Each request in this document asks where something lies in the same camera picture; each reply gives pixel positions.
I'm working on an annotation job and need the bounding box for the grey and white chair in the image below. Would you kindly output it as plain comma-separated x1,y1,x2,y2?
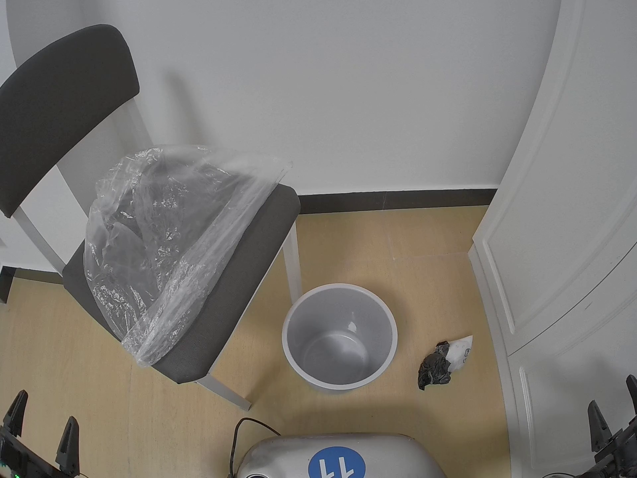
0,24,302,412

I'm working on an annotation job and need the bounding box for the crumpled black plastic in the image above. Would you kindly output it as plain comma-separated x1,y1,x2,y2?
417,341,454,391

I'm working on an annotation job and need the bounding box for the white trash bin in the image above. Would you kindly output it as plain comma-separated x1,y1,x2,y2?
281,283,399,394

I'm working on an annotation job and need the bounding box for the clear plastic bag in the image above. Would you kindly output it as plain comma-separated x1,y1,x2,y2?
83,144,294,369

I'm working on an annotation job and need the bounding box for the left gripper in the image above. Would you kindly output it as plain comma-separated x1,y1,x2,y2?
0,390,81,478

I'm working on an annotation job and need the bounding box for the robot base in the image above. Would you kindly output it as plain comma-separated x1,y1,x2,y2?
238,433,452,478

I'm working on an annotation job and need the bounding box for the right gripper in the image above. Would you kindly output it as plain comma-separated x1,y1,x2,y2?
575,374,637,478

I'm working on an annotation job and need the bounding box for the white panelled door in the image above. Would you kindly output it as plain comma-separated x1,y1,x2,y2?
467,0,637,478

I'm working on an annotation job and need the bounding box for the black cable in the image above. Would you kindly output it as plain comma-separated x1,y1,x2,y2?
227,417,285,478

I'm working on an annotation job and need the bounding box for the crumpled white wrapper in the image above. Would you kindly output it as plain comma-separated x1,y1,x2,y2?
445,335,475,373

